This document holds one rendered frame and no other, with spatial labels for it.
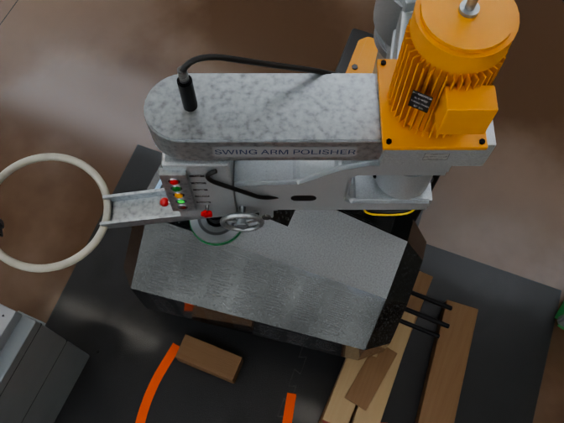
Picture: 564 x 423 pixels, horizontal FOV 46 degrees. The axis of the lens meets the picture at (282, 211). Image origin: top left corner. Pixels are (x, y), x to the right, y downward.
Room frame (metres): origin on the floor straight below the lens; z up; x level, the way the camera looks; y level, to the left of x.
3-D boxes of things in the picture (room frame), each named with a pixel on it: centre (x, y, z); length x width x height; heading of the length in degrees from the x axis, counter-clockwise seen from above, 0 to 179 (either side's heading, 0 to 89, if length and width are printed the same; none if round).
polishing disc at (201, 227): (0.95, 0.26, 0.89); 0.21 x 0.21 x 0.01
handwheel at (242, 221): (0.83, 0.13, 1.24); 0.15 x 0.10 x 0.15; 91
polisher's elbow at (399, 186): (0.96, -0.40, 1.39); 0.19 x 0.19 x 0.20
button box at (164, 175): (0.83, 0.32, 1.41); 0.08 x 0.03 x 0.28; 91
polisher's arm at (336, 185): (0.94, -0.14, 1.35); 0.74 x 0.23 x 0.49; 91
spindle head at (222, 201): (0.95, 0.18, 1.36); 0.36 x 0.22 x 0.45; 91
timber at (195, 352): (0.53, 0.34, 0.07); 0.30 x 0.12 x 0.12; 69
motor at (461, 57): (0.94, -0.40, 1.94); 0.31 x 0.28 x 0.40; 1
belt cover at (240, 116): (0.95, -0.09, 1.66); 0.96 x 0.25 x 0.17; 91
